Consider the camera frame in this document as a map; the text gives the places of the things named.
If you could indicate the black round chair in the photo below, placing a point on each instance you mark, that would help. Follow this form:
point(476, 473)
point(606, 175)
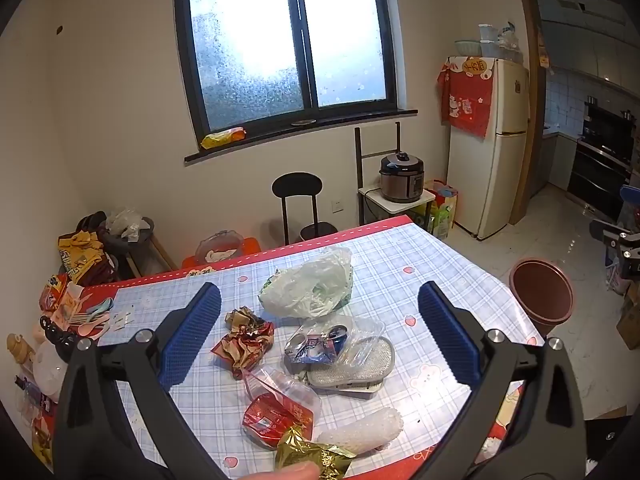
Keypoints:
point(296, 186)

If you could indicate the grey mesh slipper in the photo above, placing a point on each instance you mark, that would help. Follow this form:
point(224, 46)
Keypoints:
point(350, 372)

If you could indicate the clear plastic tray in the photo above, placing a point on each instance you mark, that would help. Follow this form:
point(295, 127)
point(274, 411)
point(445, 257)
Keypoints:
point(367, 332)

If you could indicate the clear storage containers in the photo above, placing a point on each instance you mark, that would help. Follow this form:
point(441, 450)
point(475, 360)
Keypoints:
point(489, 42)

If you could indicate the cardboard box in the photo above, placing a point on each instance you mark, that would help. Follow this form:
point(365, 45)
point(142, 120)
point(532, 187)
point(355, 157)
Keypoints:
point(630, 325)

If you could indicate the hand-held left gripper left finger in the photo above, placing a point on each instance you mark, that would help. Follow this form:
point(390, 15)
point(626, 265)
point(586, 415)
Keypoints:
point(192, 332)

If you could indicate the red snack wrapper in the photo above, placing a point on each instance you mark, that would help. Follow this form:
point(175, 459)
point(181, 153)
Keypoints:
point(270, 417)

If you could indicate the pink plastic spoon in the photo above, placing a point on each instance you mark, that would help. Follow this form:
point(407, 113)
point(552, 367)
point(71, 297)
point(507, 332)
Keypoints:
point(92, 329)

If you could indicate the red gold wrapper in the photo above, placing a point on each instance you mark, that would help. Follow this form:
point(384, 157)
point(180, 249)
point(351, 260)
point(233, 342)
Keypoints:
point(245, 350)

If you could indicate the colourful shopping bag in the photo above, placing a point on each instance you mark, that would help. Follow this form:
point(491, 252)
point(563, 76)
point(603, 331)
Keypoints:
point(442, 210)

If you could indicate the white side table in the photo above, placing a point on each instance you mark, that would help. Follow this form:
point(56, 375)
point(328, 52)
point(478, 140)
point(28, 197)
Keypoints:
point(372, 197)

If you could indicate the black bin with plastic bag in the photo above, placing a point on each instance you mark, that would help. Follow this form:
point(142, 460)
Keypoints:
point(130, 237)

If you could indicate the white wall socket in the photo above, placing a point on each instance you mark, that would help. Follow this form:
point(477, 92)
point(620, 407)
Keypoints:
point(337, 205)

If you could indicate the black built-in oven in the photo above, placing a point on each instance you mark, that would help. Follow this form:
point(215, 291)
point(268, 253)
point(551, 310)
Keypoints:
point(600, 170)

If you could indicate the gold foil wrapper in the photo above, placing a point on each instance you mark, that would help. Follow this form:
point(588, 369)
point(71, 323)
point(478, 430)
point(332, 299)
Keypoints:
point(305, 455)

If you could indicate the red snack packet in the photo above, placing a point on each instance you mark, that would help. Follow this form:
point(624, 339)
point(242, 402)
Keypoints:
point(285, 387)

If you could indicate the black windowsill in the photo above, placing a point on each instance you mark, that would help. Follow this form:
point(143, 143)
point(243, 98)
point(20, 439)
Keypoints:
point(310, 130)

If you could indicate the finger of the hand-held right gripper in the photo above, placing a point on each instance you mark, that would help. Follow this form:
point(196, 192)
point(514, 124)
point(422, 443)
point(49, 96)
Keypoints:
point(602, 232)

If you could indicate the red snack pack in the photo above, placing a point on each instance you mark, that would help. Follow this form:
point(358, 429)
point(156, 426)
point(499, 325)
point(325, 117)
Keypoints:
point(52, 292)

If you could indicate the black framed window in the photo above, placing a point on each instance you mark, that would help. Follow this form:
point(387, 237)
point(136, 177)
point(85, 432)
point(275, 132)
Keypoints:
point(295, 40)

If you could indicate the small dish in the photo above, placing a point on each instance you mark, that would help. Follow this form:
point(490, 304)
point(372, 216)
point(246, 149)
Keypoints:
point(303, 122)

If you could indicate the brown small bottle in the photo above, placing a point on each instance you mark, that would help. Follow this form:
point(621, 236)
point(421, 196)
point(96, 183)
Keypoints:
point(19, 347)

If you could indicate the blue plastic spoon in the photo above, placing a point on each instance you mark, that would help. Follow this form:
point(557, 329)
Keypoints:
point(102, 306)

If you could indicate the green plastic basin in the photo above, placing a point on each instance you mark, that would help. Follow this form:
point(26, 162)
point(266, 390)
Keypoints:
point(467, 48)

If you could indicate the brown electric pressure cooker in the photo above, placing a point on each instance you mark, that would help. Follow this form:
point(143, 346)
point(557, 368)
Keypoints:
point(401, 180)

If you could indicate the red printed cloth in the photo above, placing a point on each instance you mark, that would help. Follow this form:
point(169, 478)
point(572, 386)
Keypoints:
point(465, 100)

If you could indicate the white foam net sleeve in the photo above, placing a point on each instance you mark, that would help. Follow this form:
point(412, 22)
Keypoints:
point(360, 427)

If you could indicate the clear plastic bowl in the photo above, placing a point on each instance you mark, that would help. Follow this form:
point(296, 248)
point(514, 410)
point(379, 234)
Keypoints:
point(218, 247)

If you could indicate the wooden door frame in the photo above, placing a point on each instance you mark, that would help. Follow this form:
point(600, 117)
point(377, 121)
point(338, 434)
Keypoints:
point(527, 110)

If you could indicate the cream refrigerator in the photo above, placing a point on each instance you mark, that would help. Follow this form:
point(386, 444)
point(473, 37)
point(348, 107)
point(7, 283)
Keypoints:
point(500, 170)

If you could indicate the white plastic bag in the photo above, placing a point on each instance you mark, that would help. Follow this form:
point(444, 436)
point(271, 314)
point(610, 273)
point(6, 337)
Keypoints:
point(305, 285)

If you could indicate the brown round trash bin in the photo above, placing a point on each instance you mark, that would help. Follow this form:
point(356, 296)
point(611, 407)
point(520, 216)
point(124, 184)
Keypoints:
point(542, 290)

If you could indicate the person's left hand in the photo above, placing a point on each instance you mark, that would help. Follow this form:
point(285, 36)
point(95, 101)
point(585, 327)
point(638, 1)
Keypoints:
point(297, 472)

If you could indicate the orange plastic stool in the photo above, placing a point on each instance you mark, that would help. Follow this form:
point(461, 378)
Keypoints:
point(250, 247)

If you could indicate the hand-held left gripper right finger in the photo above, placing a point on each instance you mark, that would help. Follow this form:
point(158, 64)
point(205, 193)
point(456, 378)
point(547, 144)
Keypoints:
point(447, 332)

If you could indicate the crushed blue drink can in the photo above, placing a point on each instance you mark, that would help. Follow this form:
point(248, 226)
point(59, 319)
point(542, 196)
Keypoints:
point(315, 346)

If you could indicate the plaid tablecloth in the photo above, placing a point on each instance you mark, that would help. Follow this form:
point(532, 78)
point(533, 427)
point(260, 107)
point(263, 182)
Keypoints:
point(400, 270)

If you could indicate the orange snack packet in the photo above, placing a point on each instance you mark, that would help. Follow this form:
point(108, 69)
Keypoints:
point(223, 138)

